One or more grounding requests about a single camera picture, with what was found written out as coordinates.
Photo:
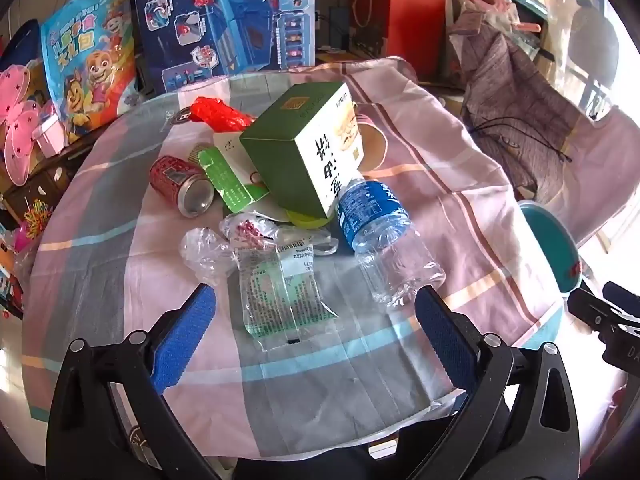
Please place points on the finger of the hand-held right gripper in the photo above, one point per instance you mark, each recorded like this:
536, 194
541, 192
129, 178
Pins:
592, 310
622, 297

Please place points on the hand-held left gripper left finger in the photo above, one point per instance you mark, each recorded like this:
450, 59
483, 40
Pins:
185, 340

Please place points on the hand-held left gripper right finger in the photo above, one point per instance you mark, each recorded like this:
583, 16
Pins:
445, 340

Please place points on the teal round bin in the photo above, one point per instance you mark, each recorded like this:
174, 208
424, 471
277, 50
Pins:
545, 240

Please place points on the red soda can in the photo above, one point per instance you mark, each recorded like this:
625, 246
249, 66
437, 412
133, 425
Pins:
172, 177

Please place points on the lime green round lid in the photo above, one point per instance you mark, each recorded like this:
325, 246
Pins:
305, 221

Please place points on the red snack bag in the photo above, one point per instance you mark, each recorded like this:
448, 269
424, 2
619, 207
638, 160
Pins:
220, 112

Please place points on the crumpled clear plastic bag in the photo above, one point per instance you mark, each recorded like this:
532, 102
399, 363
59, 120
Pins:
205, 255

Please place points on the clear packet with green print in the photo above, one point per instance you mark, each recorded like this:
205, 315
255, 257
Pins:
270, 295

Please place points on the clear wrapper with red print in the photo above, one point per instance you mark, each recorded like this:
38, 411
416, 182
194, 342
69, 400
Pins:
245, 230

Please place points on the pale pink sheet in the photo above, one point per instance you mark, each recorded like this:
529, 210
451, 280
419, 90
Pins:
605, 170

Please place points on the clear plastic water bottle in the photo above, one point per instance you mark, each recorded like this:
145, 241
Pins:
370, 215

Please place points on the clear plastic wrapper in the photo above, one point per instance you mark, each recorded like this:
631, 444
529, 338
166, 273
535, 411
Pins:
320, 245

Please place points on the green and white carton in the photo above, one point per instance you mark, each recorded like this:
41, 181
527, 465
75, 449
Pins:
230, 185

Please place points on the rainbow spiky toy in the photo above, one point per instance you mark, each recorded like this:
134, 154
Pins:
37, 215

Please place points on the beige paper cup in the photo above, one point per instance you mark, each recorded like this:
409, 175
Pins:
372, 150

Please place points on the green cardboard box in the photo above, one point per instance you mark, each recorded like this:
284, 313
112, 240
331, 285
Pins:
280, 160

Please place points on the brown wooden cabinet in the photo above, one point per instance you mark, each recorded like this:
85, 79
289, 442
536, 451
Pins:
50, 180

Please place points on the purple grey woven cloth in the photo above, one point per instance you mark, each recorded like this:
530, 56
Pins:
510, 90

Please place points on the pink butterfly wings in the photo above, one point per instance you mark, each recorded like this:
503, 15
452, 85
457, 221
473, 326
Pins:
17, 110

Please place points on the cartoon printed gift bag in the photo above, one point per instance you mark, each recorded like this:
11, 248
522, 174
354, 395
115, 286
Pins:
85, 60

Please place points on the red gift bag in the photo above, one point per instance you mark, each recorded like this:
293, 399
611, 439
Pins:
400, 25

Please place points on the blue toy box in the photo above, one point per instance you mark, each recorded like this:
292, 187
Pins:
225, 20

